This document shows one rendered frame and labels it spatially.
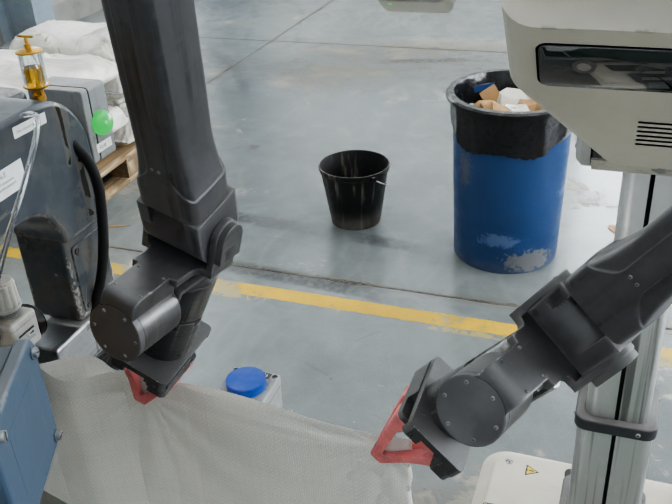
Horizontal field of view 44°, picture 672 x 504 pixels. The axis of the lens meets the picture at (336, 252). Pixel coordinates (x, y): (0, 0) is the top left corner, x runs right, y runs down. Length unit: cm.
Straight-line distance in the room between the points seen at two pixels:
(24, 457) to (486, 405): 32
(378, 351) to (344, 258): 63
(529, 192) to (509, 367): 237
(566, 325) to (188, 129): 33
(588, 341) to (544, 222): 244
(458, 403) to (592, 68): 48
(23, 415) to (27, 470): 3
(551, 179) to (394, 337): 80
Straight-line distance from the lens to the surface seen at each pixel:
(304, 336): 281
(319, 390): 258
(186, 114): 65
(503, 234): 306
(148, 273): 75
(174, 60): 61
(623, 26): 93
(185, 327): 81
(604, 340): 65
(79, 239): 101
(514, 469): 196
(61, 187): 97
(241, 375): 126
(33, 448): 58
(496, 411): 63
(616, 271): 61
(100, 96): 102
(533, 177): 296
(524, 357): 65
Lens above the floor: 161
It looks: 29 degrees down
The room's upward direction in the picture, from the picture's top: 3 degrees counter-clockwise
